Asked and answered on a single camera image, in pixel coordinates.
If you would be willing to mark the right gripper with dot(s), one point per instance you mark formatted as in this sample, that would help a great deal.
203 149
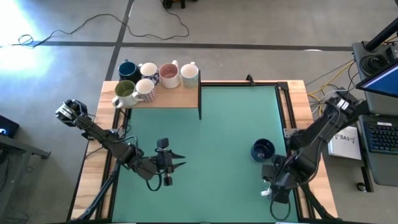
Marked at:
284 183

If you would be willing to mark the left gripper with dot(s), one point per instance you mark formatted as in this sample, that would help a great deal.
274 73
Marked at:
149 168

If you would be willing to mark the white mug blue flower print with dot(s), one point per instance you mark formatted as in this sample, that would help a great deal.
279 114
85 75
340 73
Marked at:
149 69
265 193

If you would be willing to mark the white mug red lattice print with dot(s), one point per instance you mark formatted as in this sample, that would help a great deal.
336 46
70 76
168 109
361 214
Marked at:
145 87

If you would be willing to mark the white mug pink inside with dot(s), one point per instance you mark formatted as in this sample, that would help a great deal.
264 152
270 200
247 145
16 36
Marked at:
169 73

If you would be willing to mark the white mug pale blue pattern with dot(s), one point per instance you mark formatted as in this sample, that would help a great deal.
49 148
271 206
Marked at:
189 71

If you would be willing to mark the white mug green inside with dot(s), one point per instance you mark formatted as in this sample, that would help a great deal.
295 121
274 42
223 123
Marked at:
124 88

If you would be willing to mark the dark navy mug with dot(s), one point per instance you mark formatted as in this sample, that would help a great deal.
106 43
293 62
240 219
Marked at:
128 70

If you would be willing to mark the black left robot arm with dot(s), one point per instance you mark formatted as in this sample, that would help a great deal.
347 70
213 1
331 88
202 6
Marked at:
93 130

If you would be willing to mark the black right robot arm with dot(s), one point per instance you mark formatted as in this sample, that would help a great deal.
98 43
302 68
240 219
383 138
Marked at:
314 137

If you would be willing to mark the green table mat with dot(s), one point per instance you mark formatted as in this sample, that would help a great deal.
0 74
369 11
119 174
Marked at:
217 130

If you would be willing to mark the white paper booklet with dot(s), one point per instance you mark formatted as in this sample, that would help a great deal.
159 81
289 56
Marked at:
342 146

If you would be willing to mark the black caster wheel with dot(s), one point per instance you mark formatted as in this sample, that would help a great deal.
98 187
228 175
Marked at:
361 186

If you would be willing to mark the grey equipment cart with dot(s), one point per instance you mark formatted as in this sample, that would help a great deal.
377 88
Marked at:
382 174

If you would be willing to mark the black keyboard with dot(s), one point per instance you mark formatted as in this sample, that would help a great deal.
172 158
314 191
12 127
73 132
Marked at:
382 137

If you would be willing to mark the computer monitor with blue screen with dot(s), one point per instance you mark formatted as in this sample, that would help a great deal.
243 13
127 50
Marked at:
381 82

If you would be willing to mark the black and orange floor device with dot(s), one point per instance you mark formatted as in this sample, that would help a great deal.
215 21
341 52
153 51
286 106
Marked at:
172 2

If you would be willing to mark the grey metal stand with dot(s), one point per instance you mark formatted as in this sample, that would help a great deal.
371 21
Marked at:
18 148

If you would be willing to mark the black box with blue light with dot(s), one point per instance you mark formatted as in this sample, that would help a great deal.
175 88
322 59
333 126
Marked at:
7 127

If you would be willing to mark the black pole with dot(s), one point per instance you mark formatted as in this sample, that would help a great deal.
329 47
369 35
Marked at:
382 35

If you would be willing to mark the black metal table frame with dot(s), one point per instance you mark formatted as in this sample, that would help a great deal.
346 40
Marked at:
239 83

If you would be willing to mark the black table-level camera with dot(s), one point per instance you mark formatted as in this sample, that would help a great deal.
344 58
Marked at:
250 79

